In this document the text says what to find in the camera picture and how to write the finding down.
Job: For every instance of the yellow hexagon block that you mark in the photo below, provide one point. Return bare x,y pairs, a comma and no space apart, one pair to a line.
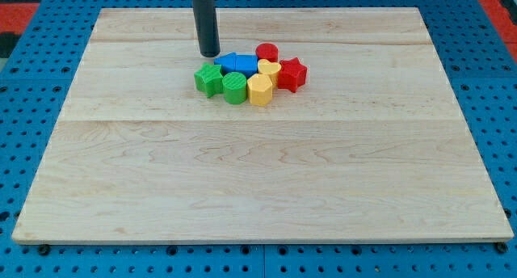
259,88

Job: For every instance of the green cylinder block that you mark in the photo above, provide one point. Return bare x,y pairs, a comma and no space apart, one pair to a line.
234,87

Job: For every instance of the yellow heart block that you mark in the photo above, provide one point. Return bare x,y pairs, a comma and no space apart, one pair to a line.
271,69

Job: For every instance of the red star block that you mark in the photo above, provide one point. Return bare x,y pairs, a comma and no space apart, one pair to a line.
292,75

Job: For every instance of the blue cube block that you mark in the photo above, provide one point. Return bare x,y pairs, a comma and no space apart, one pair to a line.
246,64

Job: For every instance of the green star block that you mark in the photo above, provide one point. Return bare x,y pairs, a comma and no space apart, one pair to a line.
208,79

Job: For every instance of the red cylinder block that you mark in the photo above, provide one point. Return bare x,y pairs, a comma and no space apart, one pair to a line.
267,51

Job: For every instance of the light wooden board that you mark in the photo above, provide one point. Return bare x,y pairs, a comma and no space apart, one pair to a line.
374,148

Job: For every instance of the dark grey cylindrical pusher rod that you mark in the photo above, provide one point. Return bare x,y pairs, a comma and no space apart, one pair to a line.
204,12

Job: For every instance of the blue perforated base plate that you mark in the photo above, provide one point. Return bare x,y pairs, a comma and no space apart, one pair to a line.
41,67

